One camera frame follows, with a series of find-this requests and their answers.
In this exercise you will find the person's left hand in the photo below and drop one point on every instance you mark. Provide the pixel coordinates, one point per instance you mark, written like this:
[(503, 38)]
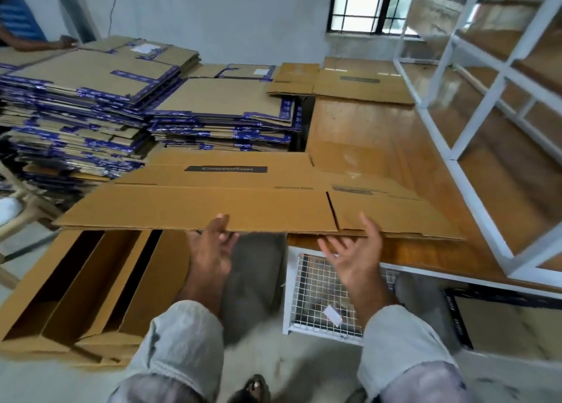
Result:
[(211, 262)]

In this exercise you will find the person's right hand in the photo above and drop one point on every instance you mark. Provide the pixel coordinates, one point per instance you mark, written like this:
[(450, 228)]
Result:
[(360, 262)]

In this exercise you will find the assembled boxes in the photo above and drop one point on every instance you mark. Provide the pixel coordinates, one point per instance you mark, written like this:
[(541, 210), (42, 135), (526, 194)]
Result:
[(70, 293)]

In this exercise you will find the person's right forearm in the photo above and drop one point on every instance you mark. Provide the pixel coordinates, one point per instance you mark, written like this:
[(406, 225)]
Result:
[(373, 302)]

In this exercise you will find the person's left forearm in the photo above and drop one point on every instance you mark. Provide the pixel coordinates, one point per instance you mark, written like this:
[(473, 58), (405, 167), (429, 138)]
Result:
[(202, 300)]

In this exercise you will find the person's light grey shirt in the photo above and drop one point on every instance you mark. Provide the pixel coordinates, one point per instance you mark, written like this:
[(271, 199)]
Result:
[(176, 346)]

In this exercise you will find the person's dark shoe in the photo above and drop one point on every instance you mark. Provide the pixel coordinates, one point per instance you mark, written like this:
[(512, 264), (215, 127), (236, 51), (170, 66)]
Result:
[(255, 389)]

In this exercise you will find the white paper tag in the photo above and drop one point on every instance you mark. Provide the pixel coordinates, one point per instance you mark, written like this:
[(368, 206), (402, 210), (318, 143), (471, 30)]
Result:
[(332, 315)]

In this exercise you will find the wooden table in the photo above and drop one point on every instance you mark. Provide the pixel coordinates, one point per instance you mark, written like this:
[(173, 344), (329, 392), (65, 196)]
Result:
[(378, 135)]

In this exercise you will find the beige plastic chair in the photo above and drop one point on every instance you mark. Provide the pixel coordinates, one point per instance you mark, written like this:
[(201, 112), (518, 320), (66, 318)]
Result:
[(31, 210)]

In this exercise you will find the white metal shelf rack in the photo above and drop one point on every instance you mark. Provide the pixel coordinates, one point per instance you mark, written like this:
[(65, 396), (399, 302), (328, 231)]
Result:
[(479, 108)]

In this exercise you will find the black framed window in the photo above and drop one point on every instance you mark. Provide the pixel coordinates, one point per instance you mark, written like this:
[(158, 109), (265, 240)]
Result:
[(360, 3)]

